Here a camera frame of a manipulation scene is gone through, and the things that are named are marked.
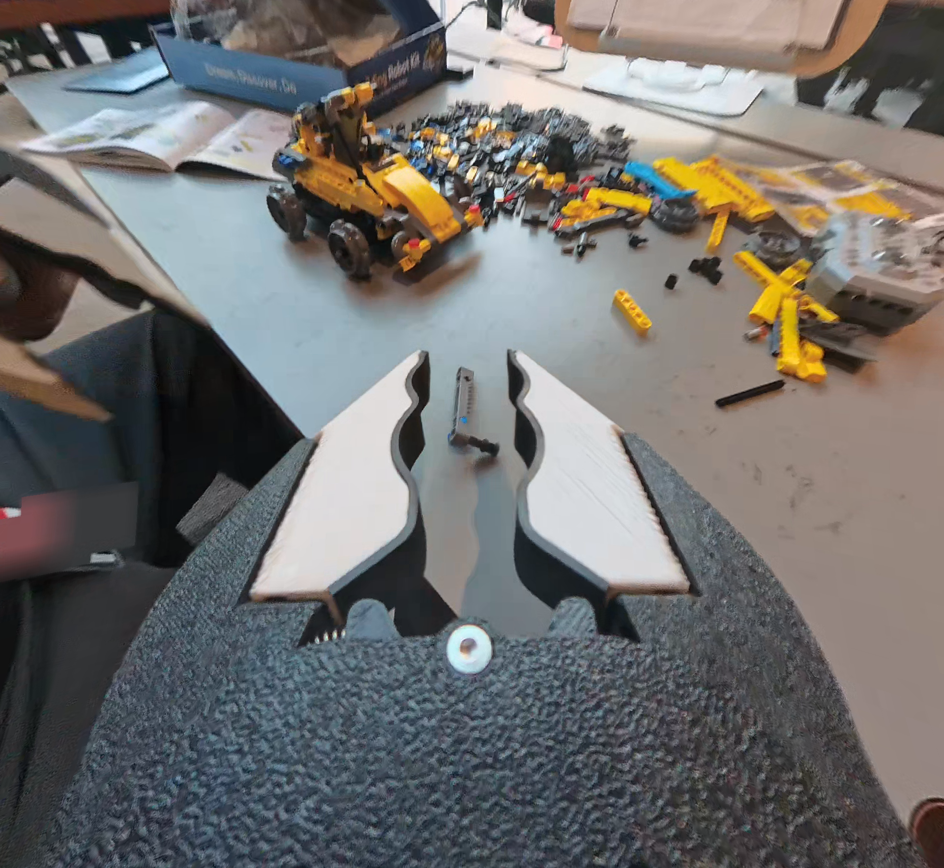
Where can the heap of yellow beams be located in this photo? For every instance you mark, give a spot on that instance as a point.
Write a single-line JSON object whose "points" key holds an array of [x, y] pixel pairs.
{"points": [[789, 337]]}

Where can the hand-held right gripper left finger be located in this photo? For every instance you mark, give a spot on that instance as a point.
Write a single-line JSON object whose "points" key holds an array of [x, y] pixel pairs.
{"points": [[339, 506]]}

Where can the yellow toy vehicle model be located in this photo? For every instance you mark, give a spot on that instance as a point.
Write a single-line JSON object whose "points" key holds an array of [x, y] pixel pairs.
{"points": [[383, 197]]}

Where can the black connector cluster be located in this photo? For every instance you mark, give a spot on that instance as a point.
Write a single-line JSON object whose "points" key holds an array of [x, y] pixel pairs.
{"points": [[706, 270]]}

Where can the pile of grey track links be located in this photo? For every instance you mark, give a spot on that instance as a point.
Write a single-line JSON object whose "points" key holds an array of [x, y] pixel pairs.
{"points": [[516, 127]]}

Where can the grey battery hub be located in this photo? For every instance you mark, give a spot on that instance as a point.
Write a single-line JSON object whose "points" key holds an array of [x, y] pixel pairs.
{"points": [[877, 278]]}

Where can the blue kit box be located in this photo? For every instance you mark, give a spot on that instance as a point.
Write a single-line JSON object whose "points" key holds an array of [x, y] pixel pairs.
{"points": [[243, 82]]}

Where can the yellow long holed beam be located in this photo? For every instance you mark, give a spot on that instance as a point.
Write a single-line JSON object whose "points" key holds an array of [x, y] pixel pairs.
{"points": [[717, 230]]}

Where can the yellow short holed beam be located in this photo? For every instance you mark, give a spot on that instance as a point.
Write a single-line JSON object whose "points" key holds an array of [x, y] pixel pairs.
{"points": [[633, 312]]}

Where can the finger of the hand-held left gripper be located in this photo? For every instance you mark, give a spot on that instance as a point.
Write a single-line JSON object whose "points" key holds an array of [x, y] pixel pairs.
{"points": [[66, 226], [29, 374]]}

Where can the wooden document stand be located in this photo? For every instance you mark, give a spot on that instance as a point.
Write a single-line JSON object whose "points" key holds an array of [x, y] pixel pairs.
{"points": [[877, 12]]}

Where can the dark grey rack piece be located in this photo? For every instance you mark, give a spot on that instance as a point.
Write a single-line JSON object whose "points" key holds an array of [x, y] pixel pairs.
{"points": [[464, 403]]}

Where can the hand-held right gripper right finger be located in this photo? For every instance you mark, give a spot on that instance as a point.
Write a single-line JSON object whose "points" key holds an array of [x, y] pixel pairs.
{"points": [[590, 506]]}

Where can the yellow black sticker sheet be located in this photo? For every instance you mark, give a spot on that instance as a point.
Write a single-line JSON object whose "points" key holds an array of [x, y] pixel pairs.
{"points": [[833, 182]]}

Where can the instruction booklet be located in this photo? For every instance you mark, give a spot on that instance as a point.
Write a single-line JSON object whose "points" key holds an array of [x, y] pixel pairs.
{"points": [[147, 134]]}

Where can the blue brick separator tool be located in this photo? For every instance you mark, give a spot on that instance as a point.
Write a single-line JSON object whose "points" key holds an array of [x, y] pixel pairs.
{"points": [[656, 178]]}

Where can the small red-tipped grey piece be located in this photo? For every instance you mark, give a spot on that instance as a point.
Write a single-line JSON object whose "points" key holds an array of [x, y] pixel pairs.
{"points": [[756, 334]]}

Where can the black axle rod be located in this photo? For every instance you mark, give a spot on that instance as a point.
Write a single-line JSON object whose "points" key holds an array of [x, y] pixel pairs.
{"points": [[748, 394]]}

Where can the dark blue flat sheet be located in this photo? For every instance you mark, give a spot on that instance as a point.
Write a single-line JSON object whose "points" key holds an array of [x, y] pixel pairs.
{"points": [[118, 71]]}

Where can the grey wheel hub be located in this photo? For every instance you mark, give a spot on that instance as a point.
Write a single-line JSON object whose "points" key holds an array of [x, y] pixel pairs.
{"points": [[675, 217], [774, 247]]}

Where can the large yellow panel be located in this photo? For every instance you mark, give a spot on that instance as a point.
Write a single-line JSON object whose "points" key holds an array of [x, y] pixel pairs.
{"points": [[745, 200], [686, 178]]}

